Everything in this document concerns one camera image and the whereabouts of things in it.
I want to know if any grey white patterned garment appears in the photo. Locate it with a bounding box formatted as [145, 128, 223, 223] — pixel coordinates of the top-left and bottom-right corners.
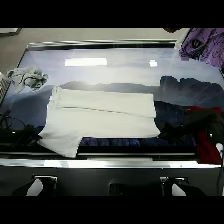
[6, 65, 50, 95]

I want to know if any red garment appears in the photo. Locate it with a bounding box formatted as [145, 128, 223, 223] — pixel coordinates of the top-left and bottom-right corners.
[186, 105, 224, 165]

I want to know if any purple printed garment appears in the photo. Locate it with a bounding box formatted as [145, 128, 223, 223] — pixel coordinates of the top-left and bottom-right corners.
[179, 28, 224, 73]

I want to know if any silver frame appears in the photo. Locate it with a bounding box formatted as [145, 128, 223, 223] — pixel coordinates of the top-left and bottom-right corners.
[0, 151, 222, 197]

